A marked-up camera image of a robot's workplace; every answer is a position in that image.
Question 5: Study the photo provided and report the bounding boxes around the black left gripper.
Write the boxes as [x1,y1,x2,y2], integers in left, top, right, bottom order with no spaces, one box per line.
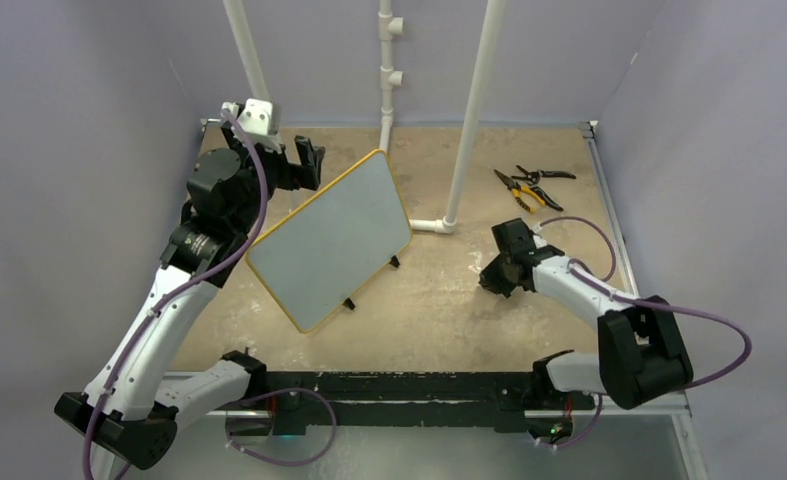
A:
[223,122,323,235]

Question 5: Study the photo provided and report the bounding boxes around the yellow framed whiteboard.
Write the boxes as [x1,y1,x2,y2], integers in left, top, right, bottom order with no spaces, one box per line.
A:
[246,149,413,334]

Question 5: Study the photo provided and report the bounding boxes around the black metal whiteboard stand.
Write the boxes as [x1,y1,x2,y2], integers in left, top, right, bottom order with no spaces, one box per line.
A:
[341,255,401,311]

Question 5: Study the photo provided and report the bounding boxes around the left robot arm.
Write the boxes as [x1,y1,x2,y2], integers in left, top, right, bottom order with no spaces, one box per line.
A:
[54,125,326,479]

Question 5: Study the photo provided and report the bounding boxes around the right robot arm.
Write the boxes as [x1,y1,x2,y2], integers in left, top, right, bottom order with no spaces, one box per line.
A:
[479,219,694,410]

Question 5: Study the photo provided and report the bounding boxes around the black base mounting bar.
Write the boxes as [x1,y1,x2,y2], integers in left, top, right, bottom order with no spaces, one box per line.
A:
[204,369,596,437]

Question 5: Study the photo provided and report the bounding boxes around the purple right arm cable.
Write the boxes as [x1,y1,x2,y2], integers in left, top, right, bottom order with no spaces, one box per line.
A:
[532,216,753,452]

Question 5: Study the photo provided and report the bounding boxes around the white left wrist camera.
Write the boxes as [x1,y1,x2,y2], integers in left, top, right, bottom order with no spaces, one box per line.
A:
[221,98,282,152]

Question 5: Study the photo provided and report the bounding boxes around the yellow handled needle-nose pliers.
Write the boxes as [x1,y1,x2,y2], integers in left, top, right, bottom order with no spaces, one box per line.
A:
[493,169,564,213]

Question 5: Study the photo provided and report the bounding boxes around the black handled wire cutters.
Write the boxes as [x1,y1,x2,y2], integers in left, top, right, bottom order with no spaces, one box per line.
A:
[513,165,577,187]

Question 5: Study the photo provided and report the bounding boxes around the white PVC pipe frame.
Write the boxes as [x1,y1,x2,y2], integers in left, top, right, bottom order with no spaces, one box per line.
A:
[222,0,508,235]

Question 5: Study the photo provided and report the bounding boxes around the aluminium rail right edge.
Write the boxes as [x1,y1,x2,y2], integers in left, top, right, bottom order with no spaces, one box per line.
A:
[577,121,638,294]

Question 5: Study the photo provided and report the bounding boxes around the aluminium front frame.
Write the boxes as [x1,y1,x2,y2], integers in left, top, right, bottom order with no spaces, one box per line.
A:
[86,367,709,480]

